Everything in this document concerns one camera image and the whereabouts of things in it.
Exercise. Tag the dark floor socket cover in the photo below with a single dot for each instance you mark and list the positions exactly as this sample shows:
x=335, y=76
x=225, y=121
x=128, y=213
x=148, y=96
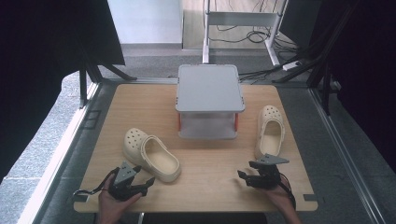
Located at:
x=92, y=119

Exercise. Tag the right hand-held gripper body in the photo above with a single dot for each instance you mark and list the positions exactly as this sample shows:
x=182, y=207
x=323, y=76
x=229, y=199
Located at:
x=267, y=175

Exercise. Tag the black curtain with stands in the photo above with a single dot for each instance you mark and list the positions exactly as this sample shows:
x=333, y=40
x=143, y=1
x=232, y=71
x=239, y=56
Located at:
x=367, y=62

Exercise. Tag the cream clog shoe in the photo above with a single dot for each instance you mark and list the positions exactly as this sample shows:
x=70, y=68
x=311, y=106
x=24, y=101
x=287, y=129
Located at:
x=155, y=157
x=270, y=133

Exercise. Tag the white power strip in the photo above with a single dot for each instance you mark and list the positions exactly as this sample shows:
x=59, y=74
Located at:
x=291, y=65

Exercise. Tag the aluminium floor rail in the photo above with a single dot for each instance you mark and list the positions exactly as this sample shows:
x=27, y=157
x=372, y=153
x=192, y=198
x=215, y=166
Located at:
x=342, y=155

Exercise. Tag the pale floor rail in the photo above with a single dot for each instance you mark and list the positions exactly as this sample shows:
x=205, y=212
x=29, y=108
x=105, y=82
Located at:
x=56, y=165

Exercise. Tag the black angled stand legs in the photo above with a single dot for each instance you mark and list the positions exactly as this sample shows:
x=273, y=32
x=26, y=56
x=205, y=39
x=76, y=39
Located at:
x=326, y=90

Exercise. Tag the large black curtain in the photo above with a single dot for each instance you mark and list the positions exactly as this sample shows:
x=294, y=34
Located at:
x=37, y=62

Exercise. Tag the person's right hand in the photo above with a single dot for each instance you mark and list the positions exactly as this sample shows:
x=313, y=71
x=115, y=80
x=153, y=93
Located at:
x=281, y=196

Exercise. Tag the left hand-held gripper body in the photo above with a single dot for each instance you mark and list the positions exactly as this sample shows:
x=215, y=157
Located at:
x=124, y=183

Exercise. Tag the grey two-tier shoe rack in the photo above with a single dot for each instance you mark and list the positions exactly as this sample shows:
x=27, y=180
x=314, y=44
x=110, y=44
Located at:
x=209, y=88

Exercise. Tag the white metal desk frame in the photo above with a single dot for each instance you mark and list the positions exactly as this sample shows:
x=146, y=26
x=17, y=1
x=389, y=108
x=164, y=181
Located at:
x=243, y=18

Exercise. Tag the person's left hand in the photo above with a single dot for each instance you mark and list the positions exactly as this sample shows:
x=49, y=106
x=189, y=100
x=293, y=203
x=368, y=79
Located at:
x=111, y=203

